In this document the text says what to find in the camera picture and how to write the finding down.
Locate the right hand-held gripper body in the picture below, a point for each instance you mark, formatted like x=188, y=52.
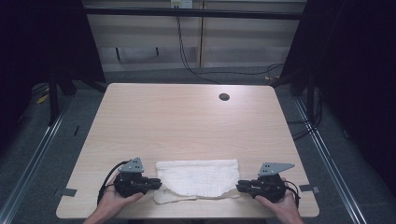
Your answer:
x=270, y=188

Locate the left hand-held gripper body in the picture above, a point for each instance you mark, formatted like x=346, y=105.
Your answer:
x=129, y=183

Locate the white gauze cloth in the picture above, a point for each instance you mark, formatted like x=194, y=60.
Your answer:
x=197, y=179

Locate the person's right hand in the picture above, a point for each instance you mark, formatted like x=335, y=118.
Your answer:
x=285, y=207

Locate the person's left hand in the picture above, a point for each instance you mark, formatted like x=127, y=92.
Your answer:
x=112, y=202

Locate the black metal stand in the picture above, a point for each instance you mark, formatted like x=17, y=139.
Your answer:
x=53, y=99

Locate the yellow floor object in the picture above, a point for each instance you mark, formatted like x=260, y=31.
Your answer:
x=42, y=99

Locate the black curtain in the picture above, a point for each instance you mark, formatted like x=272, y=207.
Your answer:
x=355, y=77
x=40, y=40

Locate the metal floor rail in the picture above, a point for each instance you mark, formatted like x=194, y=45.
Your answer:
x=34, y=155
x=330, y=161

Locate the black horizontal frame bar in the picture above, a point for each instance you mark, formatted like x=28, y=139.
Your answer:
x=193, y=13

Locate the white wall socket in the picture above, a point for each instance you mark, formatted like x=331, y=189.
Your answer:
x=181, y=3

